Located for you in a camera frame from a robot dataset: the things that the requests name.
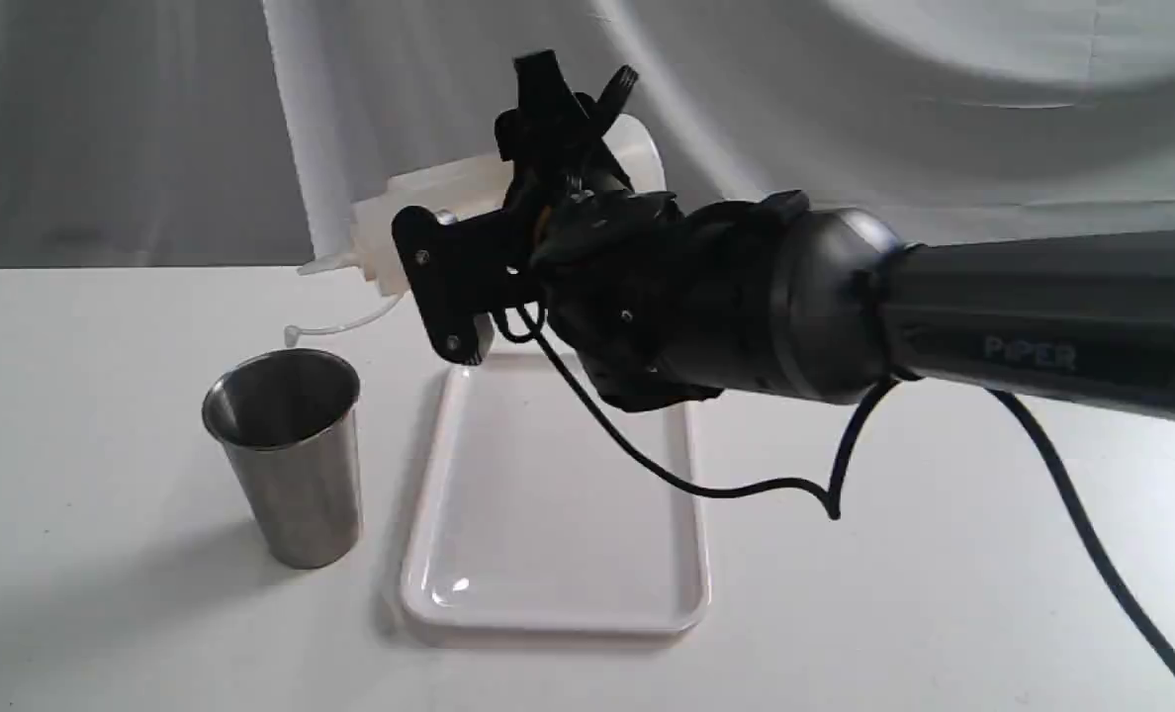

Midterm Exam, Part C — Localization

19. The white backdrop cloth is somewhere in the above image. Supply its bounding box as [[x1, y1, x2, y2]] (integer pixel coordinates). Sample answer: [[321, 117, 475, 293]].
[[0, 1, 1175, 269]]

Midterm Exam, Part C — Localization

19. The clear squeeze bottle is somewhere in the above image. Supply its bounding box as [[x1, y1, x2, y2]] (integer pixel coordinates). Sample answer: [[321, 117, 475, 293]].
[[284, 114, 669, 349]]

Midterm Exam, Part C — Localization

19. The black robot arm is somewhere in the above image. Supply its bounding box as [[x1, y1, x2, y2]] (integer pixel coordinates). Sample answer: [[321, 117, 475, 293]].
[[392, 51, 1175, 419]]

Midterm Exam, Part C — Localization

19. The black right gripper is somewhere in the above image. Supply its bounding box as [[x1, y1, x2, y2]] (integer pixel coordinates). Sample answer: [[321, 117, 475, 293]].
[[392, 49, 677, 367]]

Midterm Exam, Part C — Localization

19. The white plastic tray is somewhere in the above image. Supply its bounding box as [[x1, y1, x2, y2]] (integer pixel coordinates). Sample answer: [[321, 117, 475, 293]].
[[400, 352, 711, 639]]

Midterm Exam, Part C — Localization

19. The stainless steel cup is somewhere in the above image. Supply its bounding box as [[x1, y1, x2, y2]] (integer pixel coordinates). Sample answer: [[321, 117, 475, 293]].
[[202, 348, 363, 571]]

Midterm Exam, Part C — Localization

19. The black cable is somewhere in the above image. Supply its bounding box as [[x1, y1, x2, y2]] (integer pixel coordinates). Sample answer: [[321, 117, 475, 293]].
[[494, 302, 1175, 712]]

